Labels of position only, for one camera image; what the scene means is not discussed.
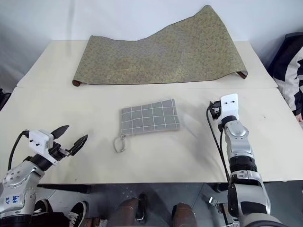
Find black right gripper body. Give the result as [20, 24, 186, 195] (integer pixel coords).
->
[209, 100, 223, 121]

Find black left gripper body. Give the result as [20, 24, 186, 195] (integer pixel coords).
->
[48, 141, 71, 162]

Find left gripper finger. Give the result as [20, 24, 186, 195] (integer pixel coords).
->
[51, 124, 70, 140]
[69, 134, 89, 157]

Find grey checked fabric pouch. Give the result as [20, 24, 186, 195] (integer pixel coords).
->
[113, 98, 182, 154]

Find black sneaker white laces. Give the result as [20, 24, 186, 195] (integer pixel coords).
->
[67, 201, 88, 227]

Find olive patterned mat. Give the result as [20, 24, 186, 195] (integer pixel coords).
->
[71, 5, 249, 87]

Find brown rounded shape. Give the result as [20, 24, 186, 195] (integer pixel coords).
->
[111, 197, 141, 227]
[170, 202, 197, 227]

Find person in black white jacket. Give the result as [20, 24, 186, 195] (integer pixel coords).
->
[267, 32, 303, 130]

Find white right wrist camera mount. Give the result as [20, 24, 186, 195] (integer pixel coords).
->
[219, 93, 240, 118]

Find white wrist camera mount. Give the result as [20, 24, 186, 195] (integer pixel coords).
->
[27, 129, 58, 164]
[219, 93, 240, 118]

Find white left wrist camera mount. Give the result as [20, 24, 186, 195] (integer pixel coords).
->
[27, 129, 58, 164]

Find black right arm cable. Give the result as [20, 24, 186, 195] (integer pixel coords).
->
[206, 105, 234, 190]

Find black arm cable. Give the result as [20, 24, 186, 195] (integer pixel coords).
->
[206, 105, 234, 190]
[8, 130, 31, 171]

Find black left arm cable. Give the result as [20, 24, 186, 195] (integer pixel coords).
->
[8, 130, 31, 171]

